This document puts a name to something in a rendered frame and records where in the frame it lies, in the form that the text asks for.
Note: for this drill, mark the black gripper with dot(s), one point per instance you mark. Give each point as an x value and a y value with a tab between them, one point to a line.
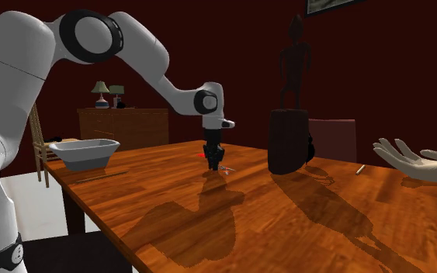
212	140

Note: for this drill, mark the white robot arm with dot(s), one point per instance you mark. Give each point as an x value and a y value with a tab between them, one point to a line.
10	113

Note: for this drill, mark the small red object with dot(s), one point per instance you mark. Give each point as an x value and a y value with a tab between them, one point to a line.
202	154

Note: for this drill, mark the small red blue tool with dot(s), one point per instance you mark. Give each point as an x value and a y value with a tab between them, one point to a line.
226	169

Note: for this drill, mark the dark wooden figure statue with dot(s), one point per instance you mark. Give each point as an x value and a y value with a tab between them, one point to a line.
289	140

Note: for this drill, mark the wooden sideboard with lamps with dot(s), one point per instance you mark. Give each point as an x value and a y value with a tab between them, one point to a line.
127	126

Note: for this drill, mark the black rounded object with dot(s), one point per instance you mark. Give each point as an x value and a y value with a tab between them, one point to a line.
311	151

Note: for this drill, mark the thin dark stick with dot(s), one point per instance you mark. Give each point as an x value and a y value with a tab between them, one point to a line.
102	177

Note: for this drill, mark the dark red chair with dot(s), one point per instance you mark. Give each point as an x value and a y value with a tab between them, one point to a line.
335	140

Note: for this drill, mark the white oblong bowl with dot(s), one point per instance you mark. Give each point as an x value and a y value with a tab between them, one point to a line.
83	153

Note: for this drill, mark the wooden table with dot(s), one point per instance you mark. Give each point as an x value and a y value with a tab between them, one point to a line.
316	227

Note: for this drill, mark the small grey pen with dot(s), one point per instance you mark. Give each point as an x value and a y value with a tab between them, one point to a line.
360	169

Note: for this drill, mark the wooden slat chair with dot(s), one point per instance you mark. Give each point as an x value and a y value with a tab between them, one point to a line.
37	143

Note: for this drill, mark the dark robot stand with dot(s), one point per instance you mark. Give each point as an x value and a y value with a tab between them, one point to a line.
74	253

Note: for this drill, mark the pale hand sculpture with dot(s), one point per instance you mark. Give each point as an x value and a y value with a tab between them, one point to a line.
420	166

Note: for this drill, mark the framed wall picture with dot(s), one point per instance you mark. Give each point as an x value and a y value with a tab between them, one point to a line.
328	5

